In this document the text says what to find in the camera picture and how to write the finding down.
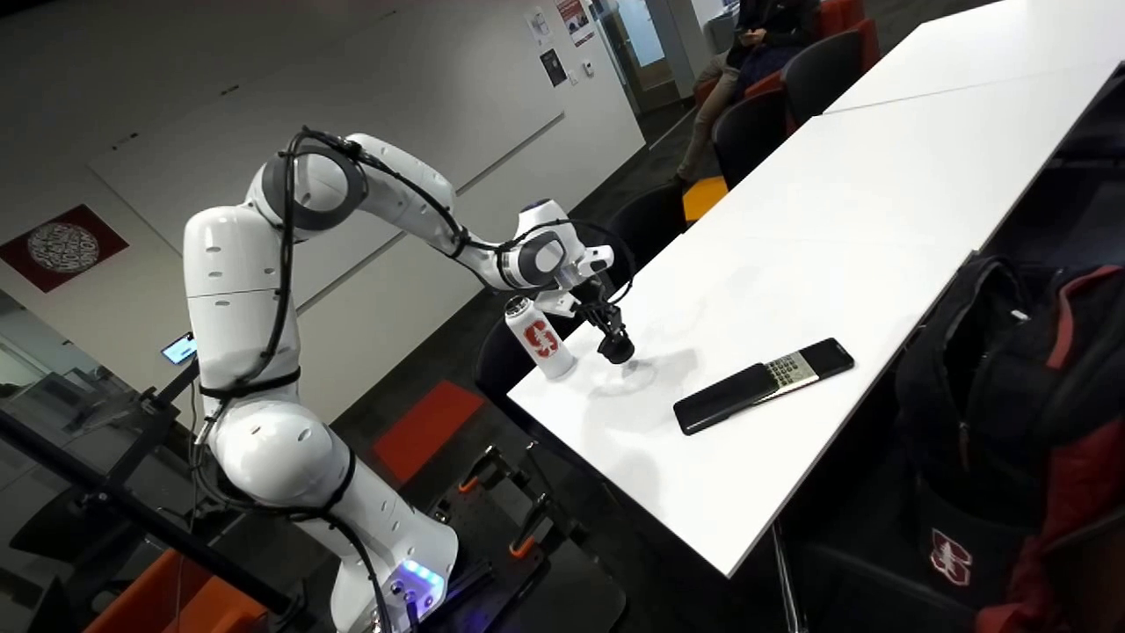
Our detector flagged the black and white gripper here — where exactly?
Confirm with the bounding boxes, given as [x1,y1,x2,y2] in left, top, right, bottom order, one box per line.
[531,241,631,343]

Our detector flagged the black bottle lid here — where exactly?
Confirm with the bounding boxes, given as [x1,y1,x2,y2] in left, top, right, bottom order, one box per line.
[599,337,636,366]

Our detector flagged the white water bottle red logo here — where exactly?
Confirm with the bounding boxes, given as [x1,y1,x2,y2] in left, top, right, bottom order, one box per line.
[504,299,578,380]

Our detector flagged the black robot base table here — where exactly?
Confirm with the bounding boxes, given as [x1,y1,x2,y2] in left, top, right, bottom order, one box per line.
[0,372,633,633]

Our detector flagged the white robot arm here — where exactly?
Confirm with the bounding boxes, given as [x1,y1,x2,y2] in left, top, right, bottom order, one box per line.
[182,132,633,633]

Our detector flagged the black remote control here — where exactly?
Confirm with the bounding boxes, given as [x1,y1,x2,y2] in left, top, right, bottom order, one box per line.
[673,337,856,437]

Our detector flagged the black chair far side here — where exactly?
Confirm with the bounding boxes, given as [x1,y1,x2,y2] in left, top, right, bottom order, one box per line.
[714,19,880,186]

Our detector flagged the seated person in black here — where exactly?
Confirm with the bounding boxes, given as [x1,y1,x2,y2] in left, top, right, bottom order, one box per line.
[674,0,820,186]

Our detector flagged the black backpack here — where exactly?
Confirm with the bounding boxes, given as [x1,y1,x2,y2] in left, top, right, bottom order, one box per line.
[796,247,1125,633]

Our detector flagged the orange handled clamp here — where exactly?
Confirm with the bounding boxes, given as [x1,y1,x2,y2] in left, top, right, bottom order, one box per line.
[454,450,561,564]

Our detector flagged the red wall poster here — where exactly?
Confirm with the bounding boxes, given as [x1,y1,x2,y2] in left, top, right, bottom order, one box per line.
[0,203,125,294]

